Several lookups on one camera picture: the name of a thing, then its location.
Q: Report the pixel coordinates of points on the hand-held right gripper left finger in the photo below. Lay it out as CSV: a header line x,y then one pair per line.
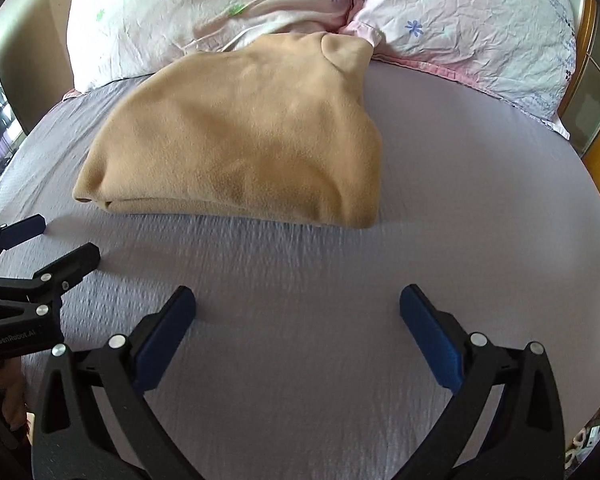
x,y
162,342

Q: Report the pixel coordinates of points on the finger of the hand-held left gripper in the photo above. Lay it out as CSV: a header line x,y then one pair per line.
x,y
77,259
26,227

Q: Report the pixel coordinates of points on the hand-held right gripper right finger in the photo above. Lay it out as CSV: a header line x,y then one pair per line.
x,y
431,342

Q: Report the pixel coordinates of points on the beige fleece garment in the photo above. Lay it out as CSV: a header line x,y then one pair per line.
x,y
240,135

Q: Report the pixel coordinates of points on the person's left hand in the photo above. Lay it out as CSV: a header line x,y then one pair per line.
x,y
11,390

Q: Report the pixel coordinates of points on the lavender bed sheet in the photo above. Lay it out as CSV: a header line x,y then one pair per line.
x,y
300,280

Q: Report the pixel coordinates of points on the floor clutter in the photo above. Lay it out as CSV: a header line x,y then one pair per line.
x,y
592,435

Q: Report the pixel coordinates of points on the pink floral tree-print pillow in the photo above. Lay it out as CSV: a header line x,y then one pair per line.
x,y
180,5

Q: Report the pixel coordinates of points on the wooden framed glass wardrobe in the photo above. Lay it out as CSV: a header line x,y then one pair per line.
x,y
597,85

